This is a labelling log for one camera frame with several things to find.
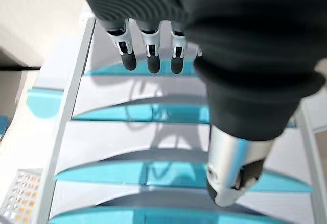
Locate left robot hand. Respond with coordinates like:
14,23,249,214
73,0,327,207

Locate white medical drawer cart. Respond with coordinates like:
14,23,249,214
25,17,327,224

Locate white mesh basket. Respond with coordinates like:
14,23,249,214
4,169,43,224

